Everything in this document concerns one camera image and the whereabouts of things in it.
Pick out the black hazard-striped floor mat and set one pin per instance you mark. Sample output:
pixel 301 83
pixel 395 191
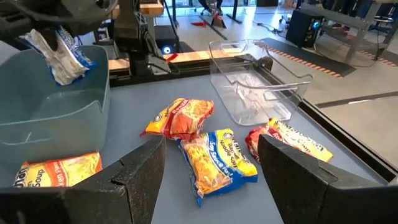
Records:
pixel 311 59

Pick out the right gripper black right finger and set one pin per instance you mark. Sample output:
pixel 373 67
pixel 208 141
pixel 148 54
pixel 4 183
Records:
pixel 295 186

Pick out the blue Maruchan ramen pack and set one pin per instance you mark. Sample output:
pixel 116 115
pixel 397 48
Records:
pixel 214 165

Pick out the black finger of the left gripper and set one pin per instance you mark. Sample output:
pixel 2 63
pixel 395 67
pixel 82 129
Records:
pixel 48 39

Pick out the black computer with blue light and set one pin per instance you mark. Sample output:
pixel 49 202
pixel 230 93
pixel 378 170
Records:
pixel 161 37

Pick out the red tape tag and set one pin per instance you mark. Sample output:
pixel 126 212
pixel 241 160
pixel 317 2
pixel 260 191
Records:
pixel 172 57

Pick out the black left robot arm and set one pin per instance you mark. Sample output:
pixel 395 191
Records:
pixel 130 37

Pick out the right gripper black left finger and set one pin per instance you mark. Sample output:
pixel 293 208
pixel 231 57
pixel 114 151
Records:
pixel 136 186

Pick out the blue-grey table mat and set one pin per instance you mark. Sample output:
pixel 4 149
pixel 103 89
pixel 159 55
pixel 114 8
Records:
pixel 133 102

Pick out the grey metal workbench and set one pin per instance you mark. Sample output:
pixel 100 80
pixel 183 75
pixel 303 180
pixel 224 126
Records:
pixel 357 28

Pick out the orange Maruchan ramen pack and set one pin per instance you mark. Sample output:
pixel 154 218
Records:
pixel 59 171

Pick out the silver foil packet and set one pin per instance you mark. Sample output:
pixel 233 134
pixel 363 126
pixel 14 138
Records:
pixel 65 65

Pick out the teal plastic bin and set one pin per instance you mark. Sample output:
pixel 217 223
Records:
pixel 46 118

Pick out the red Maruchan ramen pack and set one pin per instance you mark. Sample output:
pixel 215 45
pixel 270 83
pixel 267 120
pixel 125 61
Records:
pixel 183 119
pixel 298 141

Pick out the clear plastic bin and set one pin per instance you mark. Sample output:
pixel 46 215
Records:
pixel 248 93

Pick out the black computer tower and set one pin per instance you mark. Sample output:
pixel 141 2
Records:
pixel 303 29

